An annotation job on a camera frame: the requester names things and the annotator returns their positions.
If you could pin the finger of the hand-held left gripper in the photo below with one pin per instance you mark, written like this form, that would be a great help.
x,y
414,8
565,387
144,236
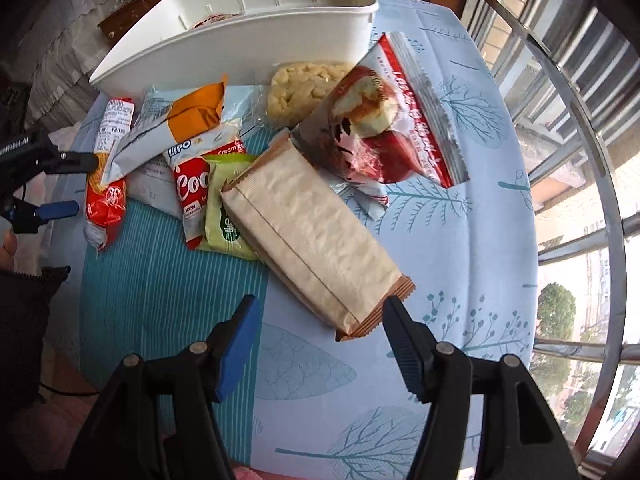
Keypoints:
x,y
75,162
60,210

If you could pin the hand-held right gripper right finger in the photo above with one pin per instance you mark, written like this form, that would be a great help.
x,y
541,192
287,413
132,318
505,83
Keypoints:
x,y
407,360

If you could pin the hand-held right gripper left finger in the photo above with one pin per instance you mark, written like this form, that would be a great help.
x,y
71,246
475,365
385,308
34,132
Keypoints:
x,y
237,350

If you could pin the red white biscuit packet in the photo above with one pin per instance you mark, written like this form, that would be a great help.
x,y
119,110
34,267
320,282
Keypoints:
x,y
107,195

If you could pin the pale blue snack packet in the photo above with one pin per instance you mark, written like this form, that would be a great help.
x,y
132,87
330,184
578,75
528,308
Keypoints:
x,y
150,180

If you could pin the long beige cracker pack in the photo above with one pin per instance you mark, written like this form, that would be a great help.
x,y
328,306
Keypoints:
x,y
310,230

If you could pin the white plastic bin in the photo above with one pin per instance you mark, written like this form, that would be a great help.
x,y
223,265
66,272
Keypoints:
x,y
225,50

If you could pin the person's left hand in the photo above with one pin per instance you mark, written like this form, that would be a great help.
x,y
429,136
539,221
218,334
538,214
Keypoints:
x,y
7,250

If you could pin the white lace cover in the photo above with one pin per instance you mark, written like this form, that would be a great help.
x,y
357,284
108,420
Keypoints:
x,y
60,60

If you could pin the blue tree print tablecloth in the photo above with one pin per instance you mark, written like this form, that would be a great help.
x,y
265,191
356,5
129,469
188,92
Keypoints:
x,y
450,260

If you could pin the person's black jacket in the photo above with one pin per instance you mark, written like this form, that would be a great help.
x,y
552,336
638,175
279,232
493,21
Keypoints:
x,y
25,320

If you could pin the red cookie packet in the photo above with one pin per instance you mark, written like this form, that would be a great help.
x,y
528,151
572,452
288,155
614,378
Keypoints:
x,y
192,190

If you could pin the green snack packet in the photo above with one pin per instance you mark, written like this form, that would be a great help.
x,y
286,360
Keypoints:
x,y
225,225

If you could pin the light blue orange snack packet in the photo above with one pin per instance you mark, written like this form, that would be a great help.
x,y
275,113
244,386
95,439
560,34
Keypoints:
x,y
190,110

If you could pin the tree outside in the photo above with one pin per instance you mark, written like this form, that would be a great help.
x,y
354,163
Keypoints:
x,y
555,320

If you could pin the metal window grille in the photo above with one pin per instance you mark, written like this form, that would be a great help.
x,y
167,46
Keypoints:
x,y
570,346

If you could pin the red bread packet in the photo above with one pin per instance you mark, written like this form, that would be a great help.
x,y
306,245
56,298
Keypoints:
x,y
400,125

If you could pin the clear puffed corn snack pack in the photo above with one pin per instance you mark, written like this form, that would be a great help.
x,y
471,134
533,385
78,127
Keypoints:
x,y
300,90

